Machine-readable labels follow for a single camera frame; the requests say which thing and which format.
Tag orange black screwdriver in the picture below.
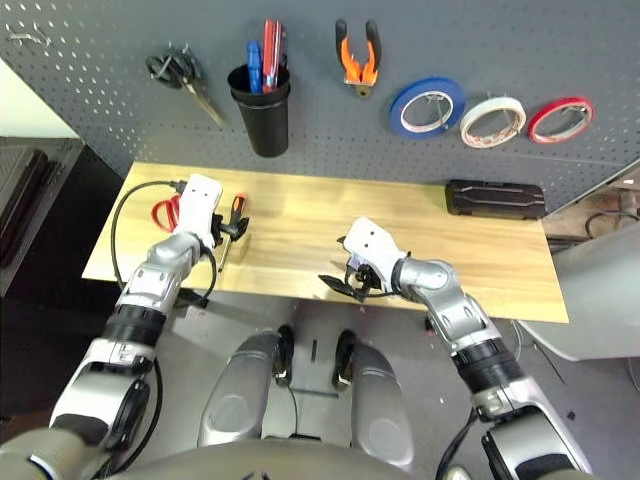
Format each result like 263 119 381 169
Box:
216 192 249 274

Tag thin black body cable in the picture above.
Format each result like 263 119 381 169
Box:
286 383 302 437

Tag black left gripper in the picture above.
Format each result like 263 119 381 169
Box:
212 212 251 248

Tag black looped floor cable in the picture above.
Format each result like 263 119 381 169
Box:
584 211 640 241

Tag black cabinet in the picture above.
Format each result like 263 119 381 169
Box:
0 136 127 417

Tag silver robot leg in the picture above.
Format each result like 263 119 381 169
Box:
331 329 416 469
196 324 297 449

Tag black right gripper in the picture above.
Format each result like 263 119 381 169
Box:
318 255 390 304

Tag grey metal pegboard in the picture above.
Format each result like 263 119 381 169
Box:
0 0 640 217

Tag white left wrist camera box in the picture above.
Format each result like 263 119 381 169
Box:
171 174 224 249

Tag red handled scissors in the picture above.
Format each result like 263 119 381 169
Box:
150 195 183 234

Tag light grey housing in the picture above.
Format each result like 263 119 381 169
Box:
516 233 640 363

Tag grey robot torso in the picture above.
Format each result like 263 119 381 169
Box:
107 437 417 480

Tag black tool case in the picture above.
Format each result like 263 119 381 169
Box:
444 179 548 222

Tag red tape roll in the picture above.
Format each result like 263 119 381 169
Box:
527 95 596 146

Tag silver double prong hook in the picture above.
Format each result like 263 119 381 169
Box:
8 21 52 48

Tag black plastic cup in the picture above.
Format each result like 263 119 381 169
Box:
226 63 292 159

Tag orange black pliers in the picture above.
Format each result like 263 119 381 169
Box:
334 18 383 100

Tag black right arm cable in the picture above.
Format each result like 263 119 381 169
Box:
434 408 482 480

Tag white tape roll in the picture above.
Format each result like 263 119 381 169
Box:
458 96 528 150

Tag silver robot right leg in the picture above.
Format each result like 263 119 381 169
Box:
331 329 416 469

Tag black ribbed hard case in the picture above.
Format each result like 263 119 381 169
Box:
0 146 52 272

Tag blue tape roll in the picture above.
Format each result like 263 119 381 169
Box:
388 75 468 141

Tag silver robot left leg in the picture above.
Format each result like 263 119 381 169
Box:
196 324 297 449

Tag blue handled screwdriver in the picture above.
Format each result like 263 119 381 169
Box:
244 39 264 95

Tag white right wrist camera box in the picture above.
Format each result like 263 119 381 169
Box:
344 216 409 282

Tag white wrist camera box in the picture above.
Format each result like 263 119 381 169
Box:
344 216 409 282
171 174 224 249

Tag black handled scissors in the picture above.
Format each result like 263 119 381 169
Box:
144 45 228 129

